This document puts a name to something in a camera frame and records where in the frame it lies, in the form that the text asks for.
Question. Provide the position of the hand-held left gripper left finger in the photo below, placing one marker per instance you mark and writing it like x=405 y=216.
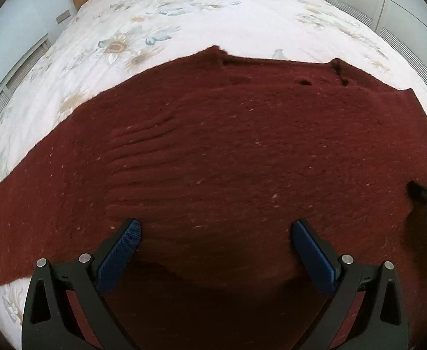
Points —
x=120 y=251

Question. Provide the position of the wall outlet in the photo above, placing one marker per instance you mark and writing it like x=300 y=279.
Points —
x=63 y=16

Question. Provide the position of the floral bed sheet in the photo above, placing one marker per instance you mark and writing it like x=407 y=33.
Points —
x=199 y=14

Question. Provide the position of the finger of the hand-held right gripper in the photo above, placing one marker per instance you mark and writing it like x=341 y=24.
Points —
x=423 y=191

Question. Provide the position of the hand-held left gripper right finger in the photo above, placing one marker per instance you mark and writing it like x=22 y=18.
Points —
x=313 y=253

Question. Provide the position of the white louvered wardrobe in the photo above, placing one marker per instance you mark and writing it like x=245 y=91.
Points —
x=403 y=11
x=20 y=69

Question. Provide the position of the dark red knit sweater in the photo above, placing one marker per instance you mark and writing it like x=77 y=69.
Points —
x=217 y=153

